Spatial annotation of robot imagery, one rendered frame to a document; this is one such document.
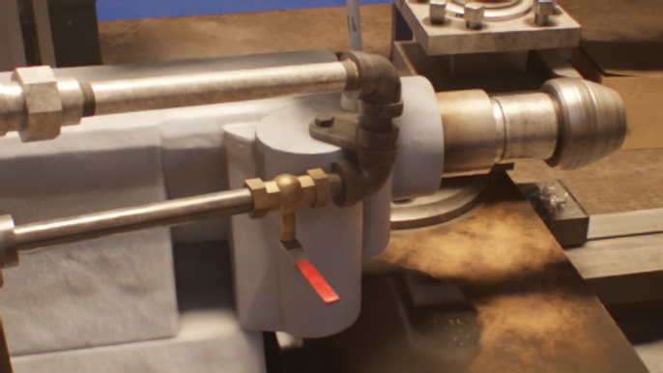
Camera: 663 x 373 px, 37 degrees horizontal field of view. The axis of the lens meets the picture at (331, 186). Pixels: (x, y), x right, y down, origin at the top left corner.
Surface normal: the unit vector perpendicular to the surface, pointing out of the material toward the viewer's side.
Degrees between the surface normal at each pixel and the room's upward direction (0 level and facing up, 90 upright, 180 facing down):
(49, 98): 57
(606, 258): 0
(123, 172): 82
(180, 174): 86
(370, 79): 81
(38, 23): 90
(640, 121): 90
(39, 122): 101
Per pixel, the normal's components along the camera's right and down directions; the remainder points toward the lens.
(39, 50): 0.33, 0.46
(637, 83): 0.11, 0.49
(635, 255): 0.00, -0.87
